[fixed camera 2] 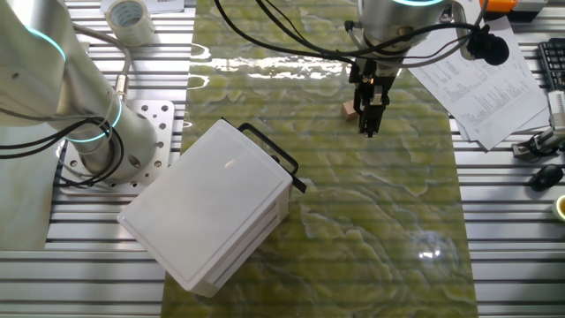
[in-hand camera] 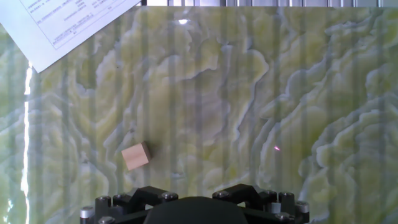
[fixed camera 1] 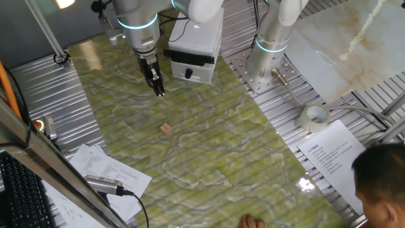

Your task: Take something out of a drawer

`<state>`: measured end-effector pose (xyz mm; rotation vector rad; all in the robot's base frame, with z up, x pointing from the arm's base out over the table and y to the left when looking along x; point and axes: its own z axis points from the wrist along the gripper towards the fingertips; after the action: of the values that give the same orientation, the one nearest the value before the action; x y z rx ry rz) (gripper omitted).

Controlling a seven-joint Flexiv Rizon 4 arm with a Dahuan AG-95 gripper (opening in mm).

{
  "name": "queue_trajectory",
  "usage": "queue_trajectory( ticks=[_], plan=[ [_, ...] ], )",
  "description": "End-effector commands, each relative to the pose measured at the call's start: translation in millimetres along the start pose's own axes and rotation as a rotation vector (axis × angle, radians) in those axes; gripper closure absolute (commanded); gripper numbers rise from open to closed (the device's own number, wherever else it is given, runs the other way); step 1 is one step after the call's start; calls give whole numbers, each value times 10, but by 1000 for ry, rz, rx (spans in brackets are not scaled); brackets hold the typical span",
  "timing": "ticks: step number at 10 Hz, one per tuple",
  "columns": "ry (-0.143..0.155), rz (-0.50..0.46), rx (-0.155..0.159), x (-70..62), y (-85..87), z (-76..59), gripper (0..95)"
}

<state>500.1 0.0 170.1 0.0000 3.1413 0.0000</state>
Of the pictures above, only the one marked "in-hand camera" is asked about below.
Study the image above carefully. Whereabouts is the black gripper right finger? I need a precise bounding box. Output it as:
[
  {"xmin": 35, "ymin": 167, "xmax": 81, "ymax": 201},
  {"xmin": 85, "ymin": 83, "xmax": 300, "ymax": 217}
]
[{"xmin": 211, "ymin": 183, "xmax": 311, "ymax": 224}]

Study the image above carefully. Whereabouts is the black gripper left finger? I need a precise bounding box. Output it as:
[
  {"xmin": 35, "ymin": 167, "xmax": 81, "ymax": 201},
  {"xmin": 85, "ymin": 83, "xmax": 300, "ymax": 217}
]
[{"xmin": 80, "ymin": 185, "xmax": 180, "ymax": 224}]

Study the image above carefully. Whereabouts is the wooden cube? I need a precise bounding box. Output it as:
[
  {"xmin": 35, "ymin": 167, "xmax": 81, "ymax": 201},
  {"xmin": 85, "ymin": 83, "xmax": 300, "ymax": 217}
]
[{"xmin": 121, "ymin": 141, "xmax": 152, "ymax": 171}]

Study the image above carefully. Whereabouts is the green marble pattern mat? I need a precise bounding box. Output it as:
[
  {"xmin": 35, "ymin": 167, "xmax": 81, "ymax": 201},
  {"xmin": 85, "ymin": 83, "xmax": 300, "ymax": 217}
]
[{"xmin": 0, "ymin": 6, "xmax": 398, "ymax": 224}]

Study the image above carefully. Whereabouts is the printed paper sheet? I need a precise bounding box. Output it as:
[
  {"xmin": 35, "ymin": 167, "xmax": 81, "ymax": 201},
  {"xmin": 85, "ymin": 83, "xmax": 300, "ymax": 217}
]
[{"xmin": 0, "ymin": 0, "xmax": 142, "ymax": 74}]

